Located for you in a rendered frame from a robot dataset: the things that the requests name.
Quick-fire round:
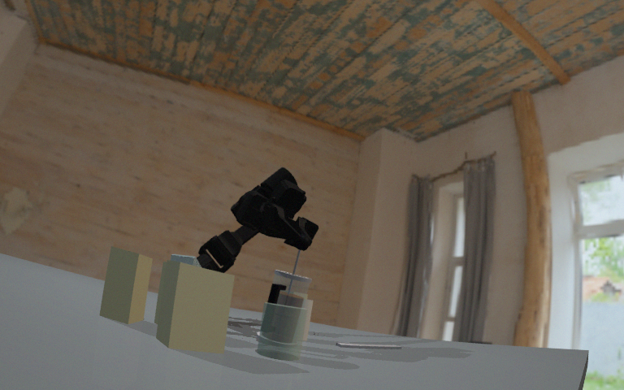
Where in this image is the beige cylinder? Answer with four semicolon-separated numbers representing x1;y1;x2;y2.
302;299;313;341

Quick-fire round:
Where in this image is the glass french press with black knob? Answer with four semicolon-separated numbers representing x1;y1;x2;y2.
267;235;312;308

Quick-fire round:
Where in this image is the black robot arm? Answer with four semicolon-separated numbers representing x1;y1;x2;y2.
197;167;306;273

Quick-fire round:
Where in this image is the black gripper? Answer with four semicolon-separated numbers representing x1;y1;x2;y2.
236;191;319;248

